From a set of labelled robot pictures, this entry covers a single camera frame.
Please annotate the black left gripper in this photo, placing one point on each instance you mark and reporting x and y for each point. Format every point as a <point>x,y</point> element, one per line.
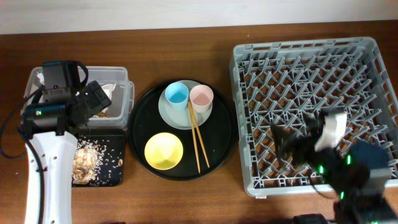
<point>94,101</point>

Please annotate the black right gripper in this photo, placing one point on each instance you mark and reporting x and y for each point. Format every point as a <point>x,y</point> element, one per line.
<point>303,149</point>

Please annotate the white paper napkin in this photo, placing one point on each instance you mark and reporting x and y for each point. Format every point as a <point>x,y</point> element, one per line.
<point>108,89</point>

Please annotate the light blue cup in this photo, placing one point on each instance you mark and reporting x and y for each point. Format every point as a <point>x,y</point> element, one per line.
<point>177,95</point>

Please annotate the wooden chopstick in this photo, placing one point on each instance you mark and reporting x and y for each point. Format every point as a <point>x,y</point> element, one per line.
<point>200,138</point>
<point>194,136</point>

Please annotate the pink cup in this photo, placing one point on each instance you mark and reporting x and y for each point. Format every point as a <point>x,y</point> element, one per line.
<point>201,97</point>

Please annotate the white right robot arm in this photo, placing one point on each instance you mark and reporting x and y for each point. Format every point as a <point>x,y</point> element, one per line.
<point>358,178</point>

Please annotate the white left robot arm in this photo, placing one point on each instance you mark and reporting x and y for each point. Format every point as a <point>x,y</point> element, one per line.
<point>50,131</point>

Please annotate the clear plastic waste bin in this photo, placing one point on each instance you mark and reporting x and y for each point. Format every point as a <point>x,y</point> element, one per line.
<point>115,93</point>

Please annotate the grey dishwasher rack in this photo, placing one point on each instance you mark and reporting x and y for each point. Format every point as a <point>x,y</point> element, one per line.
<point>284,83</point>

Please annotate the food scraps pile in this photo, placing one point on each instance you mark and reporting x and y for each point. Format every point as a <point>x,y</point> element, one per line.
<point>96,165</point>

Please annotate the black rectangular food tray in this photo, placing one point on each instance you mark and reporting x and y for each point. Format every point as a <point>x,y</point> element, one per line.
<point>116,138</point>

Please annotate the yellow bowl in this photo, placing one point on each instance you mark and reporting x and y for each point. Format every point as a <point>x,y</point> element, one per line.
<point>163,151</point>

